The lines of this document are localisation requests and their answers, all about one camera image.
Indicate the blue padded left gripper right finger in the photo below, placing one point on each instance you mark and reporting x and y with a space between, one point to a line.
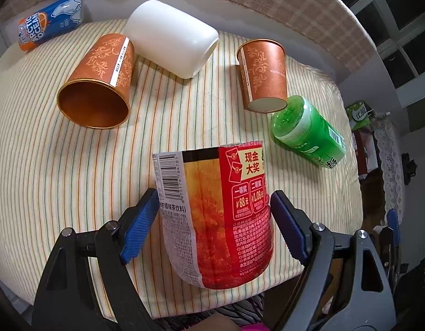
363 299

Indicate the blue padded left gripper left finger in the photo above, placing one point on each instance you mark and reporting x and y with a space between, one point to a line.
66 297

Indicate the red white paper cup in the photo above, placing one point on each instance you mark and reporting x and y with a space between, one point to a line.
216 220

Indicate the green plastic cup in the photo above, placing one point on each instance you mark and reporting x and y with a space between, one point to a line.
303 129

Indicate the orange patterned cup lying open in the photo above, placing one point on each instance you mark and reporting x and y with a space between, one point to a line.
97 94

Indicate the orange patterned cup near green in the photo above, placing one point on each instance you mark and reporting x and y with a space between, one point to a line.
262 64

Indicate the white plastic cup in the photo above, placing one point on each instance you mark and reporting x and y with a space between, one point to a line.
171 38

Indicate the green tissue box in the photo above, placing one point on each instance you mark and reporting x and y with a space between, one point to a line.
359 115

